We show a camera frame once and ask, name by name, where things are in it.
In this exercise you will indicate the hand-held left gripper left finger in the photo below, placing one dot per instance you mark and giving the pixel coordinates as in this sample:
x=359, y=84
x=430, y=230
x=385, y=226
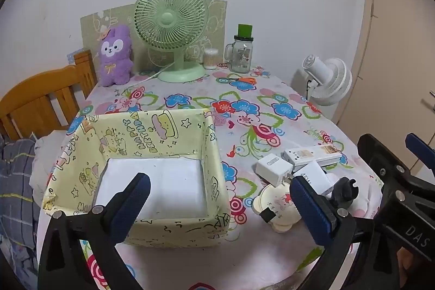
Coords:
x=136, y=198

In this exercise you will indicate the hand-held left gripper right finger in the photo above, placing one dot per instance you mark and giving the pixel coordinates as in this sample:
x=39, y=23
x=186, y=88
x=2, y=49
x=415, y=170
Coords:
x=312, y=212

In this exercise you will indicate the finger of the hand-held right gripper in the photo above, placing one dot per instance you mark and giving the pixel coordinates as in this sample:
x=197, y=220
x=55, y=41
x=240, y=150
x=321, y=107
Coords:
x=390, y=174
x=423, y=152

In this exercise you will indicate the cream bear-shaped disc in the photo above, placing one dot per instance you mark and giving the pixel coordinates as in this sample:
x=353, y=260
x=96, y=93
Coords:
x=282, y=205

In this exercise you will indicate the white charger plug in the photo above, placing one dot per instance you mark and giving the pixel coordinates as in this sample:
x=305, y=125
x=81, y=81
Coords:
x=316, y=178

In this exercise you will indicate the white power strip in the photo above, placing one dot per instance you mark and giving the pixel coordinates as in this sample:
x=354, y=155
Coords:
x=312, y=155

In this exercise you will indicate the white square adapter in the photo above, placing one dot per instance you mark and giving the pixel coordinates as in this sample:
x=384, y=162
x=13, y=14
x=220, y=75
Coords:
x=272, y=169

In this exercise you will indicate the yellow printed storage box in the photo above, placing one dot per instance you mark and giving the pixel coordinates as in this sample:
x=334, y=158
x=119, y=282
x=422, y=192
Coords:
x=153, y=130

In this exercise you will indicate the black clip holder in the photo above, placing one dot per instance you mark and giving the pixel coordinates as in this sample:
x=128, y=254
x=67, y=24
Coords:
x=345, y=191

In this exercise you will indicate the floral tablecloth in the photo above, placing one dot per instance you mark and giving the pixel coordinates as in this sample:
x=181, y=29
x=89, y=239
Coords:
x=272, y=127

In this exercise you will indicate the white pillow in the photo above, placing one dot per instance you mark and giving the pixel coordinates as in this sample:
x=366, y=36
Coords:
x=44, y=157

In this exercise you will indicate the beige wardrobe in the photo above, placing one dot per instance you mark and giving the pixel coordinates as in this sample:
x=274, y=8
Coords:
x=390, y=55

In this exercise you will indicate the white clip fan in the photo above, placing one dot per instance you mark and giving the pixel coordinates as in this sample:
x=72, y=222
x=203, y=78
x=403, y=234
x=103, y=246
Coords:
x=331, y=82

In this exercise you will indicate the blue plaid blanket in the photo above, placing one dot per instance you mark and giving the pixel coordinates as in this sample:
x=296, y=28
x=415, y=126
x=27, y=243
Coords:
x=17, y=191

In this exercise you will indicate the purple plush toy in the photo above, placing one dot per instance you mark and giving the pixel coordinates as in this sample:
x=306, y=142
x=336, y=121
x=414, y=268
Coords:
x=115, y=62

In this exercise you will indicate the wooden headboard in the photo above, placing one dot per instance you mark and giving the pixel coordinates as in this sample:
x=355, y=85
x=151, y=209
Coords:
x=30, y=96

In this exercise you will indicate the blue printed paper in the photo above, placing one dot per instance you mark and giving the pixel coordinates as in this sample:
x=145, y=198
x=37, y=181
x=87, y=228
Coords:
x=73, y=55

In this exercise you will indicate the cotton swab container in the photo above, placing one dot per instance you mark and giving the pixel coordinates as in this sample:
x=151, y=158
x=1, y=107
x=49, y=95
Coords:
x=210, y=60

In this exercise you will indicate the glass jar mug green lid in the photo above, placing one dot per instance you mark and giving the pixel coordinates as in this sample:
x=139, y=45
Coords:
x=240, y=55

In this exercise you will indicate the beige patterned board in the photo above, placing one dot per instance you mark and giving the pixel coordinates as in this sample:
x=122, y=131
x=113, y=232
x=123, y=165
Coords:
x=90, y=25

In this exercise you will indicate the green desk fan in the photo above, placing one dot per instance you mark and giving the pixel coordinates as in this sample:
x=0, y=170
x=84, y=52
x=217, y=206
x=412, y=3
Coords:
x=168, y=18

